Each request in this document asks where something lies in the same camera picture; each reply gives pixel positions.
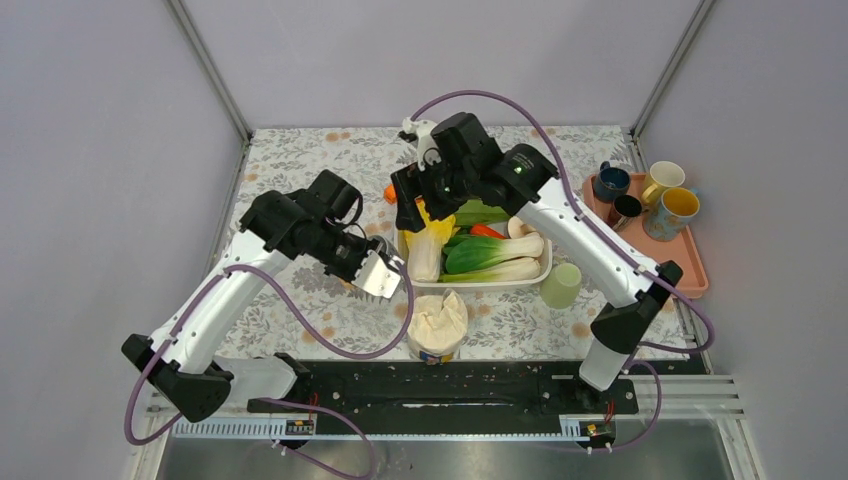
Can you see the floral tablecloth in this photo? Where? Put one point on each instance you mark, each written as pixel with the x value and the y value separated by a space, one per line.
pixel 503 324

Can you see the small brown mug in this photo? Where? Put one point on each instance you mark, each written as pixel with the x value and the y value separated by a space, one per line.
pixel 623 210

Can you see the light green cup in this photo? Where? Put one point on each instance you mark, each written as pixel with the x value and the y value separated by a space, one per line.
pixel 560 289

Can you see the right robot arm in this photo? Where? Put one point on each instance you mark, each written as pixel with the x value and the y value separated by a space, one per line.
pixel 530 186

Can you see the paper covered can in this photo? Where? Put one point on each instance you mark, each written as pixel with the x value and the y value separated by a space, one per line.
pixel 438 327

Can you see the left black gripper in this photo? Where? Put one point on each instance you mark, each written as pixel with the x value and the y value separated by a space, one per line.
pixel 366 245

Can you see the king oyster mushroom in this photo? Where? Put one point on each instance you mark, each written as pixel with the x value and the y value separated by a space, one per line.
pixel 517 228

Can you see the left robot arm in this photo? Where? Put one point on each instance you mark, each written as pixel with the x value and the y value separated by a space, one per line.
pixel 180 358

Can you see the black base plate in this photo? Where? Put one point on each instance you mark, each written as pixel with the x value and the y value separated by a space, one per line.
pixel 457 398

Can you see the yellow mug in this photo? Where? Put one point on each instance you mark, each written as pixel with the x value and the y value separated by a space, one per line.
pixel 660 177

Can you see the green leaf vegetable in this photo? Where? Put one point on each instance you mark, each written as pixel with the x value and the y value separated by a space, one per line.
pixel 474 211

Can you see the lower bok choy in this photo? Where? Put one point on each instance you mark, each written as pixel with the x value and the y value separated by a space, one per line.
pixel 524 268

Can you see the red pepper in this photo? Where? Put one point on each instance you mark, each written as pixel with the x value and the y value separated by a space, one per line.
pixel 482 230

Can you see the napa cabbage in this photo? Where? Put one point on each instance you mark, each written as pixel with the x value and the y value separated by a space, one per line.
pixel 425 247

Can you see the dark blue mug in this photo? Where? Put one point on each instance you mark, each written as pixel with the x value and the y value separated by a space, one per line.
pixel 610 183

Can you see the light blue floral mug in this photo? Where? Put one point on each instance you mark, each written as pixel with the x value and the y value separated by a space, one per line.
pixel 672 213

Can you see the upper bok choy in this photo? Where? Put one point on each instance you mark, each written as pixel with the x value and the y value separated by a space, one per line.
pixel 481 252

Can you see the pink tray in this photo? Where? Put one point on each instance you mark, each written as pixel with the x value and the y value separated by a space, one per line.
pixel 682 249

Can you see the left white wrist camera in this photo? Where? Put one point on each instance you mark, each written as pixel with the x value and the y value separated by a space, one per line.
pixel 379 274

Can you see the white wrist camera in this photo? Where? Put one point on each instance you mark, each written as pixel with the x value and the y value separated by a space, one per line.
pixel 419 134
pixel 379 274

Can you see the bok choy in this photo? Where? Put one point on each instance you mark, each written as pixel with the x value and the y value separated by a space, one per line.
pixel 524 268
pixel 481 252

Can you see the white rectangular basin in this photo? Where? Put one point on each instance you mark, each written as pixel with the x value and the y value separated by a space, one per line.
pixel 462 233

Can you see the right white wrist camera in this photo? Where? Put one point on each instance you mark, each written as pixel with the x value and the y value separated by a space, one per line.
pixel 419 134

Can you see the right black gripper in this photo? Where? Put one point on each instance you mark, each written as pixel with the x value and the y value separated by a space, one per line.
pixel 409 182

